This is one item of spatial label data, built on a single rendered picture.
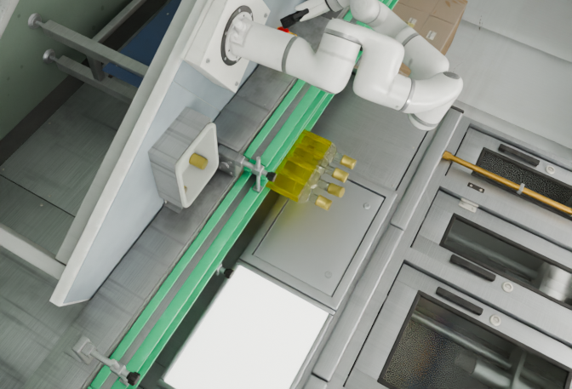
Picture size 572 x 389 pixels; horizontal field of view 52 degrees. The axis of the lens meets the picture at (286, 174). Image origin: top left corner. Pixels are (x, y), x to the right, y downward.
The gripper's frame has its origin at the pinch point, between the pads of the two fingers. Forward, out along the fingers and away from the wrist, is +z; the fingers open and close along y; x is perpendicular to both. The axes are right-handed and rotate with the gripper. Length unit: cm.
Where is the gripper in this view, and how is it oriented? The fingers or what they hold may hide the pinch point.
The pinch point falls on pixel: (288, 21)
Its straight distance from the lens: 187.2
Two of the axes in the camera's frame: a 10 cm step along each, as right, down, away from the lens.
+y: -3.9, 3.6, -8.5
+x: 4.2, 8.9, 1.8
